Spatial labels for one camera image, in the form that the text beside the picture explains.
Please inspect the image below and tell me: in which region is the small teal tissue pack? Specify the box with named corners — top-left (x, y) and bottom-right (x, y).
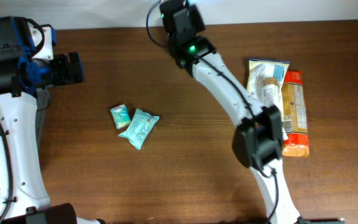
top-left (110, 105), bottom-right (131, 129)

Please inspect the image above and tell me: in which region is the teal wet wipes pack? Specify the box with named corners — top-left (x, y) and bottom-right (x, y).
top-left (119, 109), bottom-right (160, 150)

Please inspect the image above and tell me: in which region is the yellow blue-edged snack bag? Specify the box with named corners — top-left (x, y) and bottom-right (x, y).
top-left (247, 58), bottom-right (290, 101)

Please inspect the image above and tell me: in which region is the white cream tube gold cap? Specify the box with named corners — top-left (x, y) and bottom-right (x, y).
top-left (262, 77), bottom-right (283, 110)

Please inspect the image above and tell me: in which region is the orange spaghetti pasta package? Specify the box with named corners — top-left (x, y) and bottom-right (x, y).
top-left (282, 71), bottom-right (310, 157)

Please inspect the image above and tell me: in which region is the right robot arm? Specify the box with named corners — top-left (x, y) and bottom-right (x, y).
top-left (157, 0), bottom-right (304, 223)

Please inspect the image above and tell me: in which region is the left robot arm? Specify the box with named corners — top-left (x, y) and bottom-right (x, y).
top-left (0, 17), bottom-right (85, 223)

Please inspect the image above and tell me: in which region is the grey plastic mesh basket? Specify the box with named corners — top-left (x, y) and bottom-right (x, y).
top-left (0, 88), bottom-right (51, 183)

